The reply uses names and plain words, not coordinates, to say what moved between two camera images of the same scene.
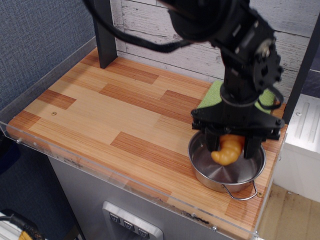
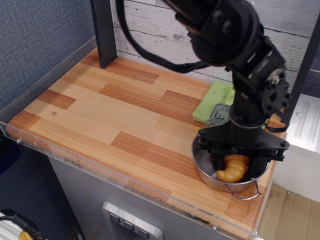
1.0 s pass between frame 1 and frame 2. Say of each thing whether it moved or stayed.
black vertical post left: stayed
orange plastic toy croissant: moved
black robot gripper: moved
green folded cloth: stayed
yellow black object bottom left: stayed
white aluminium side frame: stayed
